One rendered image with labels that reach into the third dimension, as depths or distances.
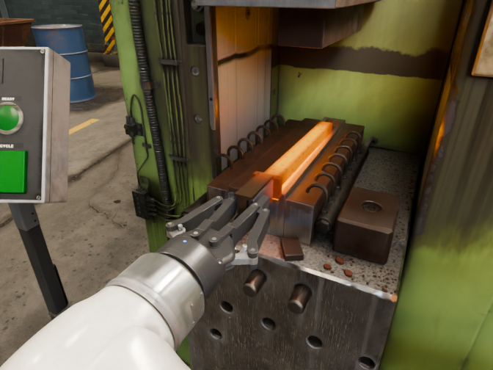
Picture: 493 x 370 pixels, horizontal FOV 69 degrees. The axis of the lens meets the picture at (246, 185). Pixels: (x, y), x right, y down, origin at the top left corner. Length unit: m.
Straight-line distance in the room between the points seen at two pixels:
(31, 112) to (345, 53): 0.71
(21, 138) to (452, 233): 0.78
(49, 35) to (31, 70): 4.34
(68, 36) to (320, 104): 4.33
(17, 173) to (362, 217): 0.59
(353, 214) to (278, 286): 0.17
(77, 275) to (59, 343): 1.78
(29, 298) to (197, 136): 1.45
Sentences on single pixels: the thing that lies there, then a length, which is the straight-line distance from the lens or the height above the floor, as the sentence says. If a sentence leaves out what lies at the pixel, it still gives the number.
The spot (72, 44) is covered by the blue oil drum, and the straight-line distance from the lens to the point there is 5.12.
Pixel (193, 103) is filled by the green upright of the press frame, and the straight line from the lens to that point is 0.79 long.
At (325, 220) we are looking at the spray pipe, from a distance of 0.60.
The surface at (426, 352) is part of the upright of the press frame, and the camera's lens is 0.92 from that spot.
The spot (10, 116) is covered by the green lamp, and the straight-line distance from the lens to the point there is 0.77.
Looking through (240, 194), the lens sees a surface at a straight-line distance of 0.50.
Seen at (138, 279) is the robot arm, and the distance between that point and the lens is 0.35.
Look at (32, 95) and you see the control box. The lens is 0.76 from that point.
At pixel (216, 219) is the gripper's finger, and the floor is 1.03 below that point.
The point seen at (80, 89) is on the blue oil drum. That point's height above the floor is 0.16.
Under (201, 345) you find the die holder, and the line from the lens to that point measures 0.85.
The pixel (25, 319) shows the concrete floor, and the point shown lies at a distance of 1.97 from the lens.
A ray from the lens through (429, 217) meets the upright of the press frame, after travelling 0.71.
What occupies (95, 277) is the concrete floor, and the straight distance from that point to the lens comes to 2.04.
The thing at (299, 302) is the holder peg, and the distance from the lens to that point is 0.57.
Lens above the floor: 1.29
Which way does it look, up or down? 29 degrees down
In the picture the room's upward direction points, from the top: straight up
